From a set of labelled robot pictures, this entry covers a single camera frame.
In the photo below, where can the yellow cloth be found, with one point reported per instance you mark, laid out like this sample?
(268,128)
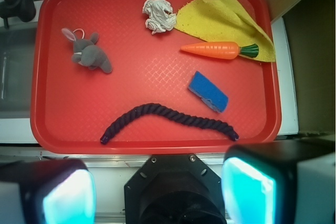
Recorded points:
(224,20)

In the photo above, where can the grey plush bunny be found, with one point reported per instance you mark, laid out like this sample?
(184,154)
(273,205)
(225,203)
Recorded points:
(87,53)

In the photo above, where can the orange plastic toy carrot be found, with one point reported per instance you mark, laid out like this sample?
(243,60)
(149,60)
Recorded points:
(221,50)

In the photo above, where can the black octagonal mount plate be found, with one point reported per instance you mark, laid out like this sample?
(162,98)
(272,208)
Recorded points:
(174,189)

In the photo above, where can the red plastic tray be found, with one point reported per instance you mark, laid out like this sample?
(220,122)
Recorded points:
(71,106)

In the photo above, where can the metal sink basin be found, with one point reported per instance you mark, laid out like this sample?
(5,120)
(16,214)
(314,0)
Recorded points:
(17,58)

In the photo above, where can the crumpled white paper ball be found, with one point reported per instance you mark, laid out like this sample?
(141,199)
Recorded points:
(161,17)

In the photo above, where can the blue sponge block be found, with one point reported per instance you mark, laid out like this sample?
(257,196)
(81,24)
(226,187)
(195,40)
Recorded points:
(209,93)

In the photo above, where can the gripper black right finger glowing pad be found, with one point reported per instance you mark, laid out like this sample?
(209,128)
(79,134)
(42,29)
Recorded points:
(289,181)

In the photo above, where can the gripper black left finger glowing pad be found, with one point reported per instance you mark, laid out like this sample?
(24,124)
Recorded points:
(53,191)

